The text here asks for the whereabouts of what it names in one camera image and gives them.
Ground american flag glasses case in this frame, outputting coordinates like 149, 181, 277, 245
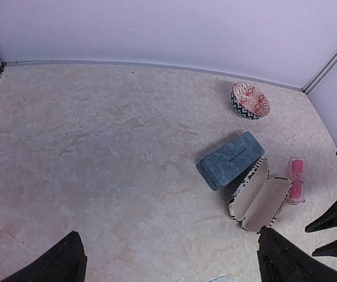
229, 158, 292, 233

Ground left blue cleaning cloth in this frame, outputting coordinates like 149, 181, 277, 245
209, 276, 229, 282

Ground red patterned ceramic bowl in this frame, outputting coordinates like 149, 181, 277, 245
231, 82, 271, 120

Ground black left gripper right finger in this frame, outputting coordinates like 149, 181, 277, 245
257, 226, 337, 282

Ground pink sunglasses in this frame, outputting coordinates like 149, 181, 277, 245
286, 157, 305, 205

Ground right aluminium frame post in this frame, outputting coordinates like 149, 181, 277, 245
301, 48, 337, 95

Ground blue-green leather glasses case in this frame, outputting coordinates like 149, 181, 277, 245
196, 132, 265, 191

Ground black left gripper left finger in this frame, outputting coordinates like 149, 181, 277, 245
3, 231, 88, 282

